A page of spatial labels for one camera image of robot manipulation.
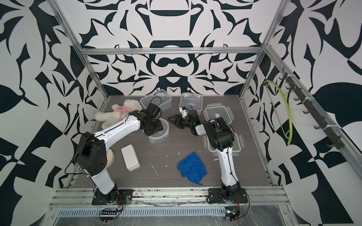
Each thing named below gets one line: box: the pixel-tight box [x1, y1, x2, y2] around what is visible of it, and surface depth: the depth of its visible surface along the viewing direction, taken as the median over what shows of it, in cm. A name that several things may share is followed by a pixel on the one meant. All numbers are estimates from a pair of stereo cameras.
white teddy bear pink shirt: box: [94, 98, 143, 130], surface depth 101 cm
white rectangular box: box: [121, 144, 141, 172], surface depth 85 cm
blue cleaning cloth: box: [177, 152, 207, 186], surface depth 83 cm
